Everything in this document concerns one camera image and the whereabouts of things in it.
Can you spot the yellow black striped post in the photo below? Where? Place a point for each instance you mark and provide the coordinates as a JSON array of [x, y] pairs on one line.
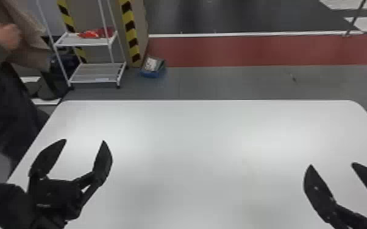
[[129, 32], [68, 22]]

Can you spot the white shelf trolley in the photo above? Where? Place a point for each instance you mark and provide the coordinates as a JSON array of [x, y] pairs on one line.
[[95, 73]]

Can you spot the person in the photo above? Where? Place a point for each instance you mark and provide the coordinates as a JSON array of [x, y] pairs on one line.
[[1, 96]]

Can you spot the blue basket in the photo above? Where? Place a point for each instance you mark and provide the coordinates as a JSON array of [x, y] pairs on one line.
[[152, 68]]

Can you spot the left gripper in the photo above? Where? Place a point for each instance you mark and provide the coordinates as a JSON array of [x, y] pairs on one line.
[[55, 196]]

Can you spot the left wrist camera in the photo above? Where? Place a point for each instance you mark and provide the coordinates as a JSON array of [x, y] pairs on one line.
[[2, 204]]

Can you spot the red snack packet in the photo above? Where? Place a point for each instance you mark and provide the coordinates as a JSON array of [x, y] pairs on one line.
[[90, 34]]

